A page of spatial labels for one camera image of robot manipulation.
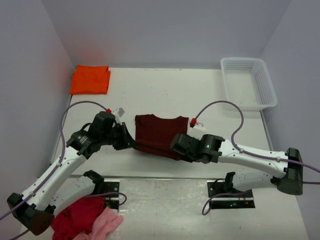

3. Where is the pink crumpled t-shirt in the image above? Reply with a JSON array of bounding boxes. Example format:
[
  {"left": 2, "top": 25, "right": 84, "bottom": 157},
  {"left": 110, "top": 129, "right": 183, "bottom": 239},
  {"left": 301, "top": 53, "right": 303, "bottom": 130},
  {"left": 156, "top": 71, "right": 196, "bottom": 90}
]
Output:
[{"left": 74, "top": 207, "right": 124, "bottom": 240}]

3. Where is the orange folded t-shirt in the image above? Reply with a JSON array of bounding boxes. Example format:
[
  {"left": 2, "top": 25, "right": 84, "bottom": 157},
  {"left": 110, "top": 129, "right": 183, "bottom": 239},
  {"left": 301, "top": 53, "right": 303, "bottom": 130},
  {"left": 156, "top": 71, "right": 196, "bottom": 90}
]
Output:
[{"left": 69, "top": 65, "right": 111, "bottom": 95}]

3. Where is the dark red t-shirt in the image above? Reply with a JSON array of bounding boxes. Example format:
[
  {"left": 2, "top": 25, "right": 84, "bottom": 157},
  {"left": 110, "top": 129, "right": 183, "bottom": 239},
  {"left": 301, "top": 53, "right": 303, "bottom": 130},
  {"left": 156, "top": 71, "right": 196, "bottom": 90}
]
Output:
[{"left": 134, "top": 114, "right": 189, "bottom": 161}]

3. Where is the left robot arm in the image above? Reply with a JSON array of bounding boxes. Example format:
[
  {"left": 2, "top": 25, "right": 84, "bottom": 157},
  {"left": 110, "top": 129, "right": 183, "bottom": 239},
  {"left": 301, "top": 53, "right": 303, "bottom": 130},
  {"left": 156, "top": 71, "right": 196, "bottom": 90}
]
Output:
[{"left": 7, "top": 108, "right": 137, "bottom": 236}]

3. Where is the white plastic basket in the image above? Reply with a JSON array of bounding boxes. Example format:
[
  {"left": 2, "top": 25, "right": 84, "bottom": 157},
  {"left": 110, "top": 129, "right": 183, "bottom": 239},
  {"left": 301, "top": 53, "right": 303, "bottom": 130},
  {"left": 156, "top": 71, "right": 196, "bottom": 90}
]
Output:
[{"left": 220, "top": 57, "right": 278, "bottom": 111}]

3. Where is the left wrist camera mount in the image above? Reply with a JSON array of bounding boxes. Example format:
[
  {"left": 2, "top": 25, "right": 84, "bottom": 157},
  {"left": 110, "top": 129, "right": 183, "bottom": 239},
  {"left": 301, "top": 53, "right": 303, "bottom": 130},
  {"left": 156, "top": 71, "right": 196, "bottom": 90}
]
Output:
[{"left": 106, "top": 107, "right": 125, "bottom": 124}]

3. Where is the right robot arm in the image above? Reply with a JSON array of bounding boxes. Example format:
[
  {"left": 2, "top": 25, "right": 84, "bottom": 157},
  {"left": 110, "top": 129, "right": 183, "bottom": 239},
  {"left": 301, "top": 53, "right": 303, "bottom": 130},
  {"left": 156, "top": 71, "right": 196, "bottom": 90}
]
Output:
[{"left": 170, "top": 133, "right": 303, "bottom": 196}]

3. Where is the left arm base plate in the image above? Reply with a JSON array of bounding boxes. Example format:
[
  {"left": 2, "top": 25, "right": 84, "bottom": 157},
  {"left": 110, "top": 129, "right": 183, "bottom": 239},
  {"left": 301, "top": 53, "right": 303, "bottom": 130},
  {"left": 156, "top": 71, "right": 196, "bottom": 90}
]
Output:
[{"left": 101, "top": 178, "right": 121, "bottom": 211}]

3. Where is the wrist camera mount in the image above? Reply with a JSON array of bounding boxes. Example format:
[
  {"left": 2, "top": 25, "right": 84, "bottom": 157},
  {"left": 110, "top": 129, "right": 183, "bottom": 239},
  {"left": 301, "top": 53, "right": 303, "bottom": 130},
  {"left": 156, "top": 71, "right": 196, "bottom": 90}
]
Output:
[
  {"left": 187, "top": 118, "right": 207, "bottom": 140},
  {"left": 106, "top": 107, "right": 125, "bottom": 124}
]

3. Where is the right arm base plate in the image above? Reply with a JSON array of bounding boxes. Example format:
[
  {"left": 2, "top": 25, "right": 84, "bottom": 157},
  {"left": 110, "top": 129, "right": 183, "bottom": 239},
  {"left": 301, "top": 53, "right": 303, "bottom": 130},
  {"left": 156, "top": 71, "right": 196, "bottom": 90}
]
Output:
[{"left": 207, "top": 178, "right": 256, "bottom": 210}]

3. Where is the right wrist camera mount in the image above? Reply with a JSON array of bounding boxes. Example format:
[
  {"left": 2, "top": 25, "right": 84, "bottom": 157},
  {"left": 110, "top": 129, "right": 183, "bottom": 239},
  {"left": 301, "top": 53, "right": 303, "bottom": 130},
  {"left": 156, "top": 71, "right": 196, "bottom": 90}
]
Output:
[{"left": 187, "top": 118, "right": 207, "bottom": 140}]

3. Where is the crimson crumpled t-shirt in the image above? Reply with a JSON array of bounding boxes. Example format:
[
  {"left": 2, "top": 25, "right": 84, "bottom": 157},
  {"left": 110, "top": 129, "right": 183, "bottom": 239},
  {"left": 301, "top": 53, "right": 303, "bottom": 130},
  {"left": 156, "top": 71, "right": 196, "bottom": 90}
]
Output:
[{"left": 51, "top": 196, "right": 106, "bottom": 240}]

